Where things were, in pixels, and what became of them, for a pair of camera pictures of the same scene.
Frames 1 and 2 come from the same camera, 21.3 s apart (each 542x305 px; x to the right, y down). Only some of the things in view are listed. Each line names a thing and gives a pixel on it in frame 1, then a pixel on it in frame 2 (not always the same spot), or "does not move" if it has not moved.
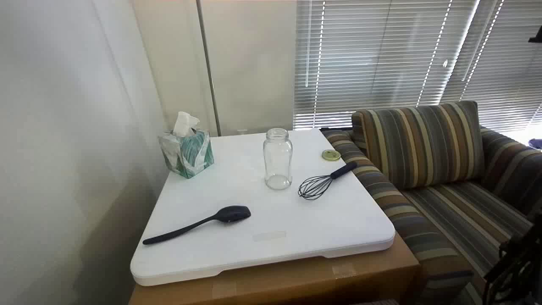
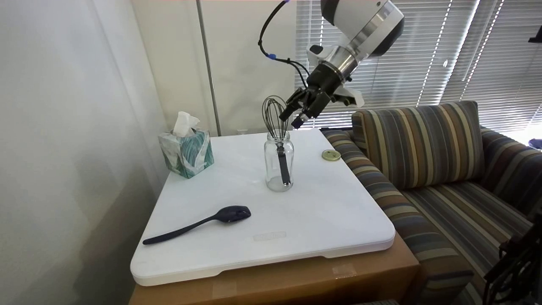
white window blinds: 354,55 does not move
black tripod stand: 515,272 does not move
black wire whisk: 313,188 → 272,111
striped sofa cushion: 423,145 does not move
